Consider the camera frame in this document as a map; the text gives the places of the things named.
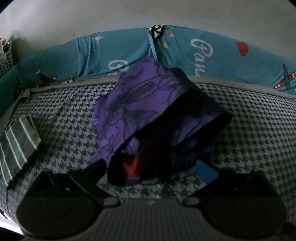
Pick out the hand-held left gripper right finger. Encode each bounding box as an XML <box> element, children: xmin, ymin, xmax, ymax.
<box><xmin>183</xmin><ymin>160</ymin><xmax>273</xmax><ymax>207</ymax></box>

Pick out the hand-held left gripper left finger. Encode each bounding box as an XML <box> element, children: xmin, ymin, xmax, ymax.
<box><xmin>25</xmin><ymin>160</ymin><xmax>122</xmax><ymax>208</ymax></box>

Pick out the plain dark teal bed bumper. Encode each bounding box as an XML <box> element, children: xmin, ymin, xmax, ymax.
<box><xmin>0</xmin><ymin>66</ymin><xmax>30</xmax><ymax>118</ymax></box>

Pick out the teal printed bed bumper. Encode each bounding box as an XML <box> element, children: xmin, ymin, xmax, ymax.
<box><xmin>15</xmin><ymin>24</ymin><xmax>296</xmax><ymax>95</ymax></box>

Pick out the green striped cloth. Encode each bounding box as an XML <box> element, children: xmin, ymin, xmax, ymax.
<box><xmin>0</xmin><ymin>115</ymin><xmax>42</xmax><ymax>186</ymax></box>

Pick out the purple floral garment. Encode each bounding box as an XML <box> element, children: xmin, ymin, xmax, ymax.
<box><xmin>91</xmin><ymin>58</ymin><xmax>233</xmax><ymax>186</ymax></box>

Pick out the white plastic basket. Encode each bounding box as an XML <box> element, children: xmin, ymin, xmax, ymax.
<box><xmin>0</xmin><ymin>38</ymin><xmax>18</xmax><ymax>77</ymax></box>

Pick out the red cloth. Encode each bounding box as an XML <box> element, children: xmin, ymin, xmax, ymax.
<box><xmin>122</xmin><ymin>154</ymin><xmax>141</xmax><ymax>180</ymax></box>

